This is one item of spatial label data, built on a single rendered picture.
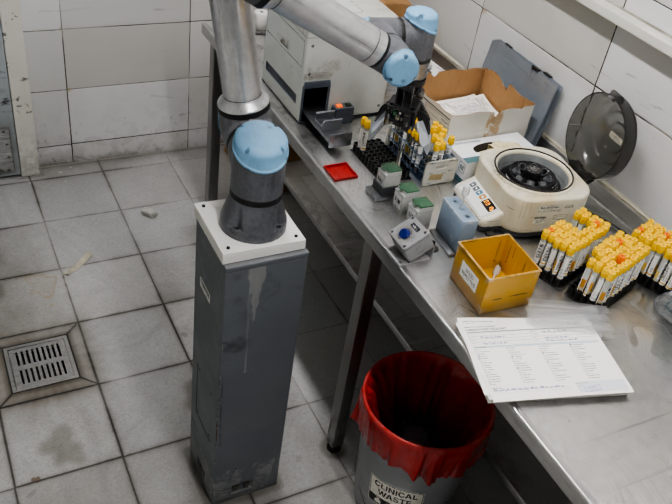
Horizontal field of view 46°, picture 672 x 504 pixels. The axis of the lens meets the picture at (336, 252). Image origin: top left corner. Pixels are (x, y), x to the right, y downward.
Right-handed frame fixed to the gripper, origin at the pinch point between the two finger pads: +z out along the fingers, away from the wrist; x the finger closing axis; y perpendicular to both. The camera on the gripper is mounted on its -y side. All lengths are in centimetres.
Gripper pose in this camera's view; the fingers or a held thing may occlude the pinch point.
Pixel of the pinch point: (398, 146)
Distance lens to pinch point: 197.0
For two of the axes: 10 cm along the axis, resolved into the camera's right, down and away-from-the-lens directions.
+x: 9.5, 2.7, -1.7
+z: -1.2, 7.8, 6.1
